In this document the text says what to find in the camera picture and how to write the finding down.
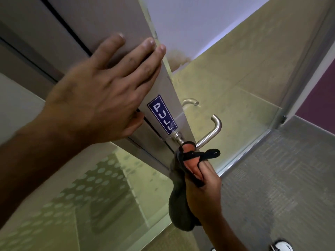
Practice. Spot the person's right hand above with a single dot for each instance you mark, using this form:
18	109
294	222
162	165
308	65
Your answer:
206	198

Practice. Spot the person's left hand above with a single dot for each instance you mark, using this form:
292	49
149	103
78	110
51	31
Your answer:
99	101

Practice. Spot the grey orange microfibre cloth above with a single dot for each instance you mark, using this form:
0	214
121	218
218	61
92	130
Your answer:
180	206

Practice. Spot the glass door with metal frame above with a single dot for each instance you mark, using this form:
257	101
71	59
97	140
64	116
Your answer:
104	18

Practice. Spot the person's right forearm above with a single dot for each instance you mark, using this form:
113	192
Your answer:
222	237

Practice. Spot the person's left forearm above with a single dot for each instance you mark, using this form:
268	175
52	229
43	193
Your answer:
26	167

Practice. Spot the blue PULL sign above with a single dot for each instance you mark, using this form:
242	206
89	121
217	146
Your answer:
162	115

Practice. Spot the white shoe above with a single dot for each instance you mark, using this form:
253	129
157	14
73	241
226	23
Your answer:
281	247

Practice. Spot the fixed glass partition panel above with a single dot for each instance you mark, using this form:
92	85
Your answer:
78	201

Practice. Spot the grey metal door frame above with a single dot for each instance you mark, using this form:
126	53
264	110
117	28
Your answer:
308	62

